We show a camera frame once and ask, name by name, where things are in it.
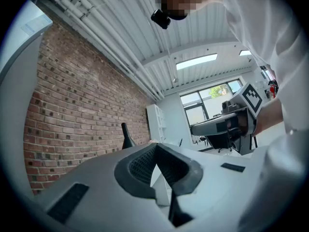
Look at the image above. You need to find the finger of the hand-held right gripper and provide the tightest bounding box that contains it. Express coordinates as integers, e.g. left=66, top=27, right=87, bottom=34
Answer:
left=204, top=131, right=234, bottom=150
left=190, top=113, right=240, bottom=137

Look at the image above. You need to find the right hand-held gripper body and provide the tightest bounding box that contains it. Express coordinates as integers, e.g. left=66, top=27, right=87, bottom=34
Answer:
left=228, top=81, right=264, bottom=156

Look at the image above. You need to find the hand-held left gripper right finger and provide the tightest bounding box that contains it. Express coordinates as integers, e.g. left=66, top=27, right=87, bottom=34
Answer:
left=156, top=143, right=264, bottom=227

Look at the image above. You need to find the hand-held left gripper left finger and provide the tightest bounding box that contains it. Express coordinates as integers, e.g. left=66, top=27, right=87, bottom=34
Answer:
left=36, top=143, right=176, bottom=232

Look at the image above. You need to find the person's right forearm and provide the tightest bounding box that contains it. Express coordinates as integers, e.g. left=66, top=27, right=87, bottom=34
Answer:
left=253, top=97, right=285, bottom=137

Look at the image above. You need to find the person's right hand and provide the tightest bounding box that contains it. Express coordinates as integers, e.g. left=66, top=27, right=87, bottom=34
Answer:
left=228, top=115, right=249, bottom=135

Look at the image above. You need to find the large black-framed window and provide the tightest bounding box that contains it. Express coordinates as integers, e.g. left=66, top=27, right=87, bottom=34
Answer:
left=180, top=79, right=244, bottom=142

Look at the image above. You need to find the white shelf cabinet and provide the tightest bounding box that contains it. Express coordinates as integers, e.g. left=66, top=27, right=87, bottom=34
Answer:
left=146, top=103, right=168, bottom=144

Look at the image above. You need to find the person's light shirt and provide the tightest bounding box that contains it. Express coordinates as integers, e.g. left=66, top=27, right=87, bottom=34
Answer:
left=213, top=0, right=309, bottom=136

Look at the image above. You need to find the grey metal cabinet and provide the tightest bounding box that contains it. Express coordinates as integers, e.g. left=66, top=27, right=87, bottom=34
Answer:
left=0, top=0, right=54, bottom=193

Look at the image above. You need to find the bundle of white ceiling pipes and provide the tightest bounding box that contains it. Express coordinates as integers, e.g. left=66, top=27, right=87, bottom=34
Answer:
left=42, top=0, right=167, bottom=102

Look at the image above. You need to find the grey fisheye camera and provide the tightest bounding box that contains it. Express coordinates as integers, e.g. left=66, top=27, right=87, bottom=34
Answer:
left=221, top=100, right=241, bottom=115

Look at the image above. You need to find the black head-mounted camera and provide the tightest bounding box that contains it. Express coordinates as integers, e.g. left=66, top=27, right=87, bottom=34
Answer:
left=150, top=8, right=171, bottom=30

